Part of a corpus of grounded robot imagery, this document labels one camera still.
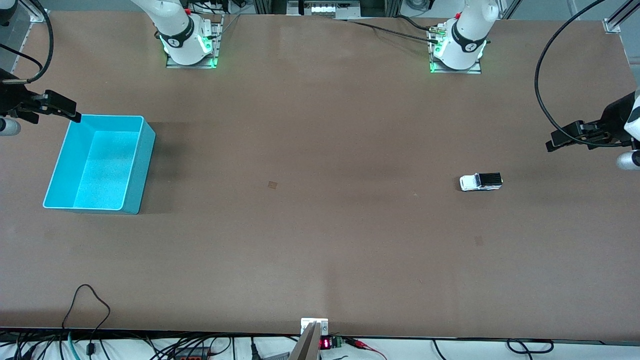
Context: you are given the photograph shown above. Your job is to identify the white jeep toy black roof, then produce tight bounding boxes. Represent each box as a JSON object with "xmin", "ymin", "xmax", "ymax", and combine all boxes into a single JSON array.
[{"xmin": 459, "ymin": 172, "xmax": 504, "ymax": 192}]

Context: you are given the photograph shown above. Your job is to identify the turquoise plastic bin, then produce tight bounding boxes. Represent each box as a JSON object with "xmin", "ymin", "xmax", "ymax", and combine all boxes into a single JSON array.
[{"xmin": 42, "ymin": 114, "xmax": 156, "ymax": 215}]

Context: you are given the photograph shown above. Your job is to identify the grey equipment box with lights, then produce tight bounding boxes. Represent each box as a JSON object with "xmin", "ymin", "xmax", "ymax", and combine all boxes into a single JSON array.
[{"xmin": 287, "ymin": 0, "xmax": 362, "ymax": 20}]

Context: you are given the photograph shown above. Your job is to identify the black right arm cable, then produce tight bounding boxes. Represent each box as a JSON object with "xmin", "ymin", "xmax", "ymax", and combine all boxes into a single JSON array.
[{"xmin": 0, "ymin": 0, "xmax": 55, "ymax": 84}]

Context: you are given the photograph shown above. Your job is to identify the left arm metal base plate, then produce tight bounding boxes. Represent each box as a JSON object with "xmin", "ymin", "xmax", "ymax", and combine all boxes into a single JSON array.
[{"xmin": 428, "ymin": 25, "xmax": 483, "ymax": 75}]

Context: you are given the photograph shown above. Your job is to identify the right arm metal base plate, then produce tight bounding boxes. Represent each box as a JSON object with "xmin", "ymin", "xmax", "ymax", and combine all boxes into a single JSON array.
[{"xmin": 165, "ymin": 14, "xmax": 224, "ymax": 70}]

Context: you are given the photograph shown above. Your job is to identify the thin black looped cable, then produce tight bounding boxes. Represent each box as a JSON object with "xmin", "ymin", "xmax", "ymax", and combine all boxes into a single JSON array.
[{"xmin": 61, "ymin": 284, "xmax": 112, "ymax": 332}]

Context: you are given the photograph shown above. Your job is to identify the black cable across table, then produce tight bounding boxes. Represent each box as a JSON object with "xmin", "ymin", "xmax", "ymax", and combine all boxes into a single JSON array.
[{"xmin": 344, "ymin": 14, "xmax": 442, "ymax": 47}]

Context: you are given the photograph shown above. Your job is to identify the black coiled cable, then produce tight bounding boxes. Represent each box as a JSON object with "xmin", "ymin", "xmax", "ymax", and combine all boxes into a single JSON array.
[{"xmin": 505, "ymin": 338, "xmax": 555, "ymax": 355}]

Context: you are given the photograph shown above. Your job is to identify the red clip lead wire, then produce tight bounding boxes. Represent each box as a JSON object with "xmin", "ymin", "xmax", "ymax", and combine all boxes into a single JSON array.
[{"xmin": 344, "ymin": 337, "xmax": 387, "ymax": 360}]

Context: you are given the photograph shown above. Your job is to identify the aluminium camera mount bar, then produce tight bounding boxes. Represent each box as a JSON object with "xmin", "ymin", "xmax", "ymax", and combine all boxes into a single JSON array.
[{"xmin": 288, "ymin": 317, "xmax": 330, "ymax": 360}]

